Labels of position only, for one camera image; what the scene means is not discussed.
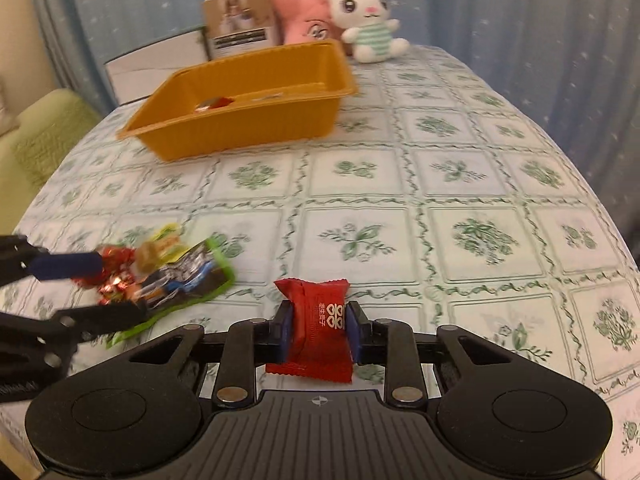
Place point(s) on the yellow-green snack packet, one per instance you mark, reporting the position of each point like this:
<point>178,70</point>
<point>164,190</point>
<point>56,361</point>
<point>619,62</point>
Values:
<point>169,237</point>

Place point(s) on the floral tablecloth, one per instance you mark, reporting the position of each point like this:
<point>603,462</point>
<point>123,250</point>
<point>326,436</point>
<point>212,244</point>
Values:
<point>400,185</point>

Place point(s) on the plain red snack packet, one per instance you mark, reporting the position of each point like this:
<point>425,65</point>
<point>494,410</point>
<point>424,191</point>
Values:
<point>315,340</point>

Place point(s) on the brown cardboard box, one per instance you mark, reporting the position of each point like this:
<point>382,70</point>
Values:
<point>242,20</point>

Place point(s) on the pale green sofa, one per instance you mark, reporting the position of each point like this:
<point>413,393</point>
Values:
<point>12,185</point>

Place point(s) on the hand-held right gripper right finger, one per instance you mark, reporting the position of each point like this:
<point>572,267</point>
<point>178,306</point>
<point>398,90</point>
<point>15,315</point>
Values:
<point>351,333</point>

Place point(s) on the red foil candy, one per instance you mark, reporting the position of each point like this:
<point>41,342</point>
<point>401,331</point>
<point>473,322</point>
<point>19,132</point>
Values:
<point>117,272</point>

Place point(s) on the green dark-print snack packet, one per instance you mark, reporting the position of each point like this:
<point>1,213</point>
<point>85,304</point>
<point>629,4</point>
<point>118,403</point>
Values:
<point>192,275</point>

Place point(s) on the pink plush toy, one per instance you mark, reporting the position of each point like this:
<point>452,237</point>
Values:
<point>302,15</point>

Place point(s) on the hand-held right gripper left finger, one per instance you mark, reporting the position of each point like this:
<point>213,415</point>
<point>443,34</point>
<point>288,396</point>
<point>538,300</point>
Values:
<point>286,331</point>

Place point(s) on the white bunny plush toy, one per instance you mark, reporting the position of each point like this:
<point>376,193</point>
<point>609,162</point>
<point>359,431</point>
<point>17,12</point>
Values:
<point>367,15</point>

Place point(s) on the green patterned cushion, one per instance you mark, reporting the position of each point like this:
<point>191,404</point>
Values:
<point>50,135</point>

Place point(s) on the small red wrapped candy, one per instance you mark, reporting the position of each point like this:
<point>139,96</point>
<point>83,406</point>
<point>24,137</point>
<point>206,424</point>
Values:
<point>215,104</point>

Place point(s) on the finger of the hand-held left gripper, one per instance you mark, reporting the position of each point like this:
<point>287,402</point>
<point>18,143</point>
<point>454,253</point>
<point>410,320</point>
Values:
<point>100,320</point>
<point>65,265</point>

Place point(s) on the white flat box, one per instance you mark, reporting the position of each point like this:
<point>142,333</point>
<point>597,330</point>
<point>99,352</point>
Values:
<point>160,60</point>

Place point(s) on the orange plastic tray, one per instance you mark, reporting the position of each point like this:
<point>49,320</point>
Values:
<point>240,130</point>

